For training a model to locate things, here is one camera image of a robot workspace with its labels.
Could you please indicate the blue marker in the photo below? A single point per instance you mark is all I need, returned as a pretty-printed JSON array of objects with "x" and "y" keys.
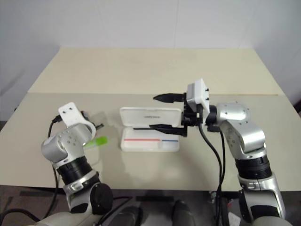
[{"x": 169, "y": 141}]

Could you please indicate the white plastic pencil case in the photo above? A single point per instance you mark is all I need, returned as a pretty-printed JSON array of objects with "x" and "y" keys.
[{"x": 145, "y": 115}]

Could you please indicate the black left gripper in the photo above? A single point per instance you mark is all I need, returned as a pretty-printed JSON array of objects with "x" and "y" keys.
[{"x": 85, "y": 115}]

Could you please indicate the green marker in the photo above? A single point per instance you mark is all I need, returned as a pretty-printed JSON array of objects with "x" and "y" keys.
[{"x": 98, "y": 141}]

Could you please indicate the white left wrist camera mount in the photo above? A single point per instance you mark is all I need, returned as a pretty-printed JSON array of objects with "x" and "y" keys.
[{"x": 70, "y": 115}]

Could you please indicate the red marker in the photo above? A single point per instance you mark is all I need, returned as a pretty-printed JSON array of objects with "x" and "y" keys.
[{"x": 141, "y": 140}]

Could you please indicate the small metal table fitting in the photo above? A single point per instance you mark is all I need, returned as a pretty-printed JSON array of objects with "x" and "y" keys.
[{"x": 212, "y": 196}]

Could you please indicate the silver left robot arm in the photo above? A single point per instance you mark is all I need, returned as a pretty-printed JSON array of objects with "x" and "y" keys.
[{"x": 63, "y": 143}]

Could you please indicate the dark grey rounded shape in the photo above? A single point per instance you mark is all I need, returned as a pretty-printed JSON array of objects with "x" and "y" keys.
[
  {"x": 183, "y": 214},
  {"x": 129, "y": 216}
]

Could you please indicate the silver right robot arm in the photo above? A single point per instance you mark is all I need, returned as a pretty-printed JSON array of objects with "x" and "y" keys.
[{"x": 244, "y": 134}]

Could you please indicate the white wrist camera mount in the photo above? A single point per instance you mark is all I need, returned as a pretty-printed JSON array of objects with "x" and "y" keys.
[
  {"x": 70, "y": 115},
  {"x": 200, "y": 91}
]

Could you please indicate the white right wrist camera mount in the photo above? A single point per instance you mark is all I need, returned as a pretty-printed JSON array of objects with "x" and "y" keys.
[{"x": 200, "y": 91}]

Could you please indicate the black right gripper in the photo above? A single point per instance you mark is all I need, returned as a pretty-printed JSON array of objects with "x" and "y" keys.
[{"x": 191, "y": 117}]

